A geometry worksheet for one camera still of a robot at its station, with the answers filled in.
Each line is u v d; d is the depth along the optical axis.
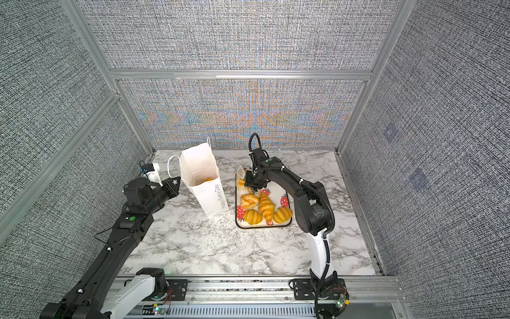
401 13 0.70
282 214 0.88
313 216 0.54
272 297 0.73
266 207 0.92
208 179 1.02
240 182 0.99
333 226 0.50
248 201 0.94
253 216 0.88
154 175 0.68
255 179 0.82
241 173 1.00
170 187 0.67
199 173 0.98
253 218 0.88
